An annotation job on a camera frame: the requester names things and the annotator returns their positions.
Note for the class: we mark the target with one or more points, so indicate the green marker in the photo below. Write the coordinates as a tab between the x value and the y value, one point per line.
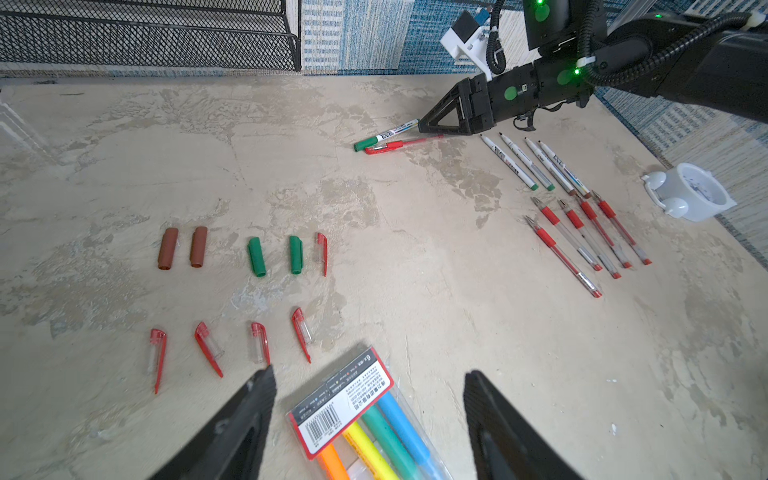
542	179
510	163
386	135

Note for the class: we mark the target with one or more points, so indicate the green marker top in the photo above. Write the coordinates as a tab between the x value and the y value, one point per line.
386	135

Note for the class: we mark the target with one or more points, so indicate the brown capped white marker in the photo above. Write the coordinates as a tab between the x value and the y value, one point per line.
572	178

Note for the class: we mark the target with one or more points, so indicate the white alarm clock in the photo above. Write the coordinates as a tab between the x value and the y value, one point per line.
687	192

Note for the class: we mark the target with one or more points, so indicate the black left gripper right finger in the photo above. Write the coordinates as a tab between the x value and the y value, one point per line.
504	444

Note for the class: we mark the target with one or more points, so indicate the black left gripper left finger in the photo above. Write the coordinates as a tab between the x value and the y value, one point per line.
231	445

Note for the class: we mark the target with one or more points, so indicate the highlighter pack in clear case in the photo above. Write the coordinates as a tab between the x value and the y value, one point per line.
353	422

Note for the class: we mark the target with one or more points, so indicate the black wire mesh shelf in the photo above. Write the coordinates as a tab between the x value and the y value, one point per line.
223	35

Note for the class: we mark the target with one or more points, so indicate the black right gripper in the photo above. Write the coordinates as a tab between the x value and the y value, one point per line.
512	95

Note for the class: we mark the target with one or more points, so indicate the red pen cap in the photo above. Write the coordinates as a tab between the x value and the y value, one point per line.
158	345
302	331
260	343
323	244
209	347

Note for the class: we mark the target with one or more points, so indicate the red gel pen diagonal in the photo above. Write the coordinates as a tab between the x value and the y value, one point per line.
593	217

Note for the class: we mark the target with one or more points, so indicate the brown marker cap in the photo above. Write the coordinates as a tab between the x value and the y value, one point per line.
167	248
198	247

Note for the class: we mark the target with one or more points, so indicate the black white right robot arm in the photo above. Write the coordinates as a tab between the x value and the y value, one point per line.
719	63

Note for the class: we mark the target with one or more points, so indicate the green marker cap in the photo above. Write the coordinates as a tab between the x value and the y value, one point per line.
256	257
296	255

